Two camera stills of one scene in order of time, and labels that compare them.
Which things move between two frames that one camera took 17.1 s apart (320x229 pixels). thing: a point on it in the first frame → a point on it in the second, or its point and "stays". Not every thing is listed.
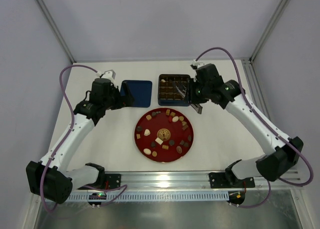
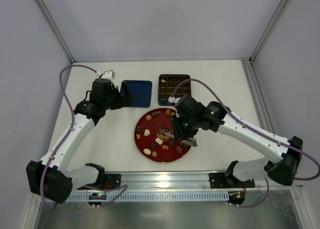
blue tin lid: (141, 92) stays
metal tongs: (181, 92) → (166, 131)
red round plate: (164, 135) stays
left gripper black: (121, 97) stays
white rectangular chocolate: (159, 141) stays
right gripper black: (191, 95) → (181, 130)
